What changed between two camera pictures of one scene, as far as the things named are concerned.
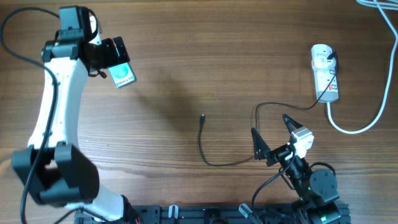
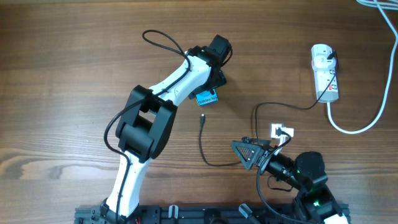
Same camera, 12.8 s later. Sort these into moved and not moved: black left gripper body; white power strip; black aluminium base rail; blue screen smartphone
Moved: black left gripper body; blue screen smartphone
Not moved: white power strip; black aluminium base rail
